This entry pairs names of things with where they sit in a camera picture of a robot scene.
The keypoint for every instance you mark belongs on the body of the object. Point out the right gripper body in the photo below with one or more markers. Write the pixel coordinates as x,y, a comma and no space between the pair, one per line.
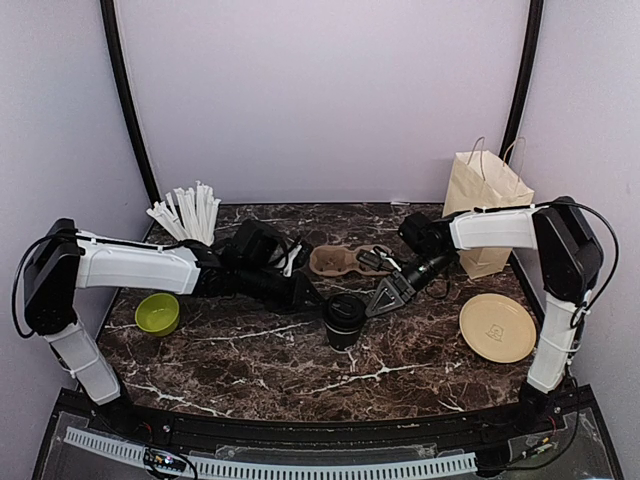
403,286

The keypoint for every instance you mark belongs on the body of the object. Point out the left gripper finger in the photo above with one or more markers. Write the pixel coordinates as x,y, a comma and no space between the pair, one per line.
311,294
308,306

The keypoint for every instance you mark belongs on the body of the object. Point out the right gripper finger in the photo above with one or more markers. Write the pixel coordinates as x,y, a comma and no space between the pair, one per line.
383,305
382,290

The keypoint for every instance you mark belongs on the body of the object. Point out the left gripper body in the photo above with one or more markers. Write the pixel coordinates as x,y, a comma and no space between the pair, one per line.
283,300

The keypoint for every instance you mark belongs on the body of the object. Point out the brown cardboard cup carrier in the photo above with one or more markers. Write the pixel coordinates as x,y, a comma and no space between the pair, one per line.
335,261

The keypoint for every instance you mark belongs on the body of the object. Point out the black paper coffee cup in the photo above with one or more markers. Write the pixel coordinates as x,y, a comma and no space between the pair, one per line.
342,336

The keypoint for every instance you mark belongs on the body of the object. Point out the black coffee cup lid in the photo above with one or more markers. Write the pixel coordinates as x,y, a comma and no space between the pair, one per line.
344,311

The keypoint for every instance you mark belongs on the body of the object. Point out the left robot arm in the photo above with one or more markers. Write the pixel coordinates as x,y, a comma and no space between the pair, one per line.
257,262

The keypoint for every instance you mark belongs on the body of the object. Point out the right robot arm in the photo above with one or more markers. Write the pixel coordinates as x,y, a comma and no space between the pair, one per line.
570,257

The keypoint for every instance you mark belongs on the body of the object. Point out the beige plate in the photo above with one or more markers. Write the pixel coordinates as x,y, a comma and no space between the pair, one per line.
497,328

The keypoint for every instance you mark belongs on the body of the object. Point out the white cup of straws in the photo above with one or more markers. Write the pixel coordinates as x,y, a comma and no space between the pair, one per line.
188,213

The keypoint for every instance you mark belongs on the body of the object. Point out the beige paper bag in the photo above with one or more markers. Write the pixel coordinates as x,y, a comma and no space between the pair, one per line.
479,178

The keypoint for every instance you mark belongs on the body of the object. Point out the green bowl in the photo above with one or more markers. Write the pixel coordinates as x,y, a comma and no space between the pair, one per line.
158,314

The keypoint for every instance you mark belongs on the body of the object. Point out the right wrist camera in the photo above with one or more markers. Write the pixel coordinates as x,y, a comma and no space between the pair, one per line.
377,260

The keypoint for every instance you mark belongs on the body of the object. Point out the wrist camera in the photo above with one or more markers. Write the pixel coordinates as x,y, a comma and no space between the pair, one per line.
297,257
377,260

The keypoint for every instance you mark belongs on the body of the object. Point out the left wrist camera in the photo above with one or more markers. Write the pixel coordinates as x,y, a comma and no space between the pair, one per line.
297,257

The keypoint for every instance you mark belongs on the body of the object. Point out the black front rail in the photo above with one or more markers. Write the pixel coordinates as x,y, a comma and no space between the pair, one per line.
494,425

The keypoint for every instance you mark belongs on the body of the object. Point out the white cable duct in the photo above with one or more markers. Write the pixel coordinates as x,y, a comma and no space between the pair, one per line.
255,463

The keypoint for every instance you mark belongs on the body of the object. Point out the right black frame post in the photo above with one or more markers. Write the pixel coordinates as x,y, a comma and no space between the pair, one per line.
529,49

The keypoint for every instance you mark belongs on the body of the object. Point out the black frame post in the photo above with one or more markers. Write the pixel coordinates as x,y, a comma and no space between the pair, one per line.
529,49
119,71

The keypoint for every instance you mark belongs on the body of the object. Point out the left black frame post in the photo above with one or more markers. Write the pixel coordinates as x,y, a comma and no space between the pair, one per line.
119,71

